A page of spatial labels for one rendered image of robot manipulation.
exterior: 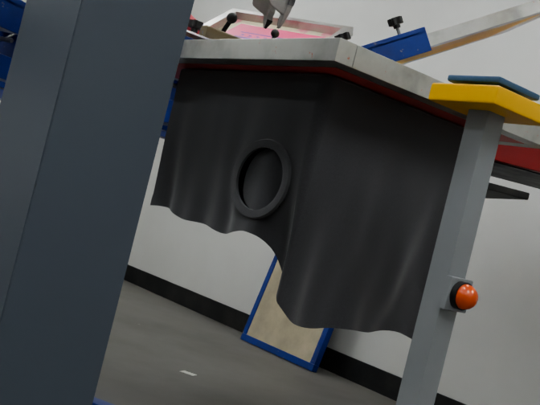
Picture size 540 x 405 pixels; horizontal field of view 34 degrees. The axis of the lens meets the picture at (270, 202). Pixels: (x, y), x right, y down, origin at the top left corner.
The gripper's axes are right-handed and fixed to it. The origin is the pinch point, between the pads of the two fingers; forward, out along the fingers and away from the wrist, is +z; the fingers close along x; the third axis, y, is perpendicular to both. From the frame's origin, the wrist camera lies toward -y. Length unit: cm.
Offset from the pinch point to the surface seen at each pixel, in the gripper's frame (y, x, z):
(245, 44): 29.5, 34.6, 14.2
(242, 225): 23, 37, 45
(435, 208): -11, 50, 34
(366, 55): 23, 60, 14
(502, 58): -200, -103, -52
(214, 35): 15.7, 1.4, 7.8
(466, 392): -199, -78, 97
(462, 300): 14, 82, 48
